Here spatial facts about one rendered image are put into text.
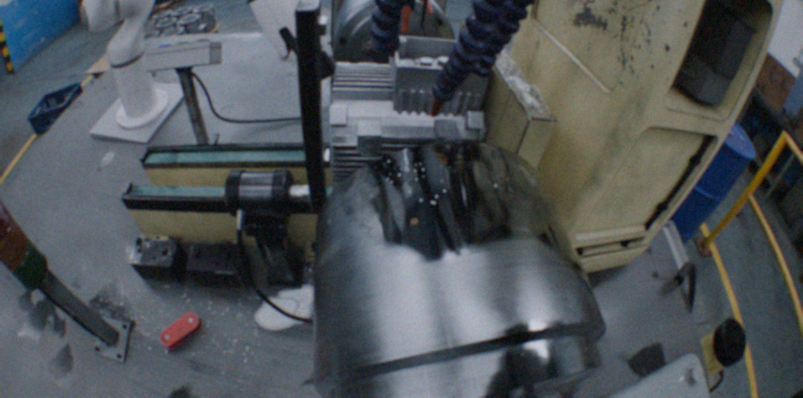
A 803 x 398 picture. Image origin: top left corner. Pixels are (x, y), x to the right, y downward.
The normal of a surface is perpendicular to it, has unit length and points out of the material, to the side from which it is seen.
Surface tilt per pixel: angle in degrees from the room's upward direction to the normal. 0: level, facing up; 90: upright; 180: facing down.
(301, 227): 90
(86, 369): 0
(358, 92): 88
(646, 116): 90
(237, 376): 0
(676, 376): 0
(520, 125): 90
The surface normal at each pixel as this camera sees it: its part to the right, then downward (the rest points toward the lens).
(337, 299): -0.74, -0.41
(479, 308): -0.06, -0.70
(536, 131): 0.11, 0.69
